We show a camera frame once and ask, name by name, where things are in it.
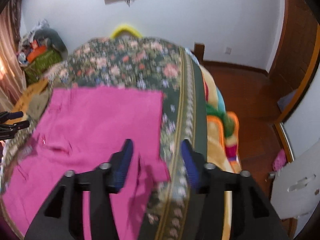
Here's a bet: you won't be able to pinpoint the brown wooden door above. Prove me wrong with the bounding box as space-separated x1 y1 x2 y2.
268 0 319 123

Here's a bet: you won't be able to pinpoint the green patterned bag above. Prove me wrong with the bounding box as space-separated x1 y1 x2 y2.
24 49 62 85

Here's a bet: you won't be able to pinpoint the pink pants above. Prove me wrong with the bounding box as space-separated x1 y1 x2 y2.
2 86 170 239

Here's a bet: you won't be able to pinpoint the yellow pillow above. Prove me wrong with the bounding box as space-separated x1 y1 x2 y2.
110 24 143 38

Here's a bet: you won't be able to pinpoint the colourful striped blanket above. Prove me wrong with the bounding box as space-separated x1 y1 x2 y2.
184 48 243 240

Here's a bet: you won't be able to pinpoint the floral dark green bedspread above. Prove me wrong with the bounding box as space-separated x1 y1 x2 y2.
0 36 208 240

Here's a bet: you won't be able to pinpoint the grey plush toy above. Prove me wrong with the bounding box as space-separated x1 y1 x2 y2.
34 28 68 55

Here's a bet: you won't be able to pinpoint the pink slipper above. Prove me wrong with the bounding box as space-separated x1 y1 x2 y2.
272 149 287 172

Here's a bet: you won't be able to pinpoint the white wall socket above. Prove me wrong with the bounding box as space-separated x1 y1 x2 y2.
225 47 232 55

